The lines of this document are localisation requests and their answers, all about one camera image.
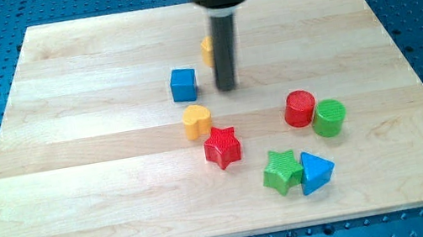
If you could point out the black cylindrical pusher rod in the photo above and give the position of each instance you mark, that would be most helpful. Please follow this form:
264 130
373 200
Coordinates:
222 34

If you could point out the blue cube block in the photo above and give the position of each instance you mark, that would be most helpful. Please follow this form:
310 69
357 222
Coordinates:
183 85

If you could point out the wooden board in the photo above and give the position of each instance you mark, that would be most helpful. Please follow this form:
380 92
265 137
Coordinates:
92 144

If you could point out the yellow block behind rod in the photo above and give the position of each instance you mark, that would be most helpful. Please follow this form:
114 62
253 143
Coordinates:
207 51

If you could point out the yellow heart block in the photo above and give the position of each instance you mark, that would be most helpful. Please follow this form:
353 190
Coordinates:
197 121

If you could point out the red cylinder block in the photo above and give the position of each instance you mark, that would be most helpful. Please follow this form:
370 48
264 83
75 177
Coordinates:
299 108

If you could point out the red star block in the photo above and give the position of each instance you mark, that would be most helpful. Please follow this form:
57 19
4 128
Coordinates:
222 147

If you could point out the green cylinder block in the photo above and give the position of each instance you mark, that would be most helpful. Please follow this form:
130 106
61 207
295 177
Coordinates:
328 118

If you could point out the green star block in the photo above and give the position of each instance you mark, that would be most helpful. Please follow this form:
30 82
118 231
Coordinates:
282 172

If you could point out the blue triangle block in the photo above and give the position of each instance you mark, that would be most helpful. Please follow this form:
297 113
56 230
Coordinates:
317 172

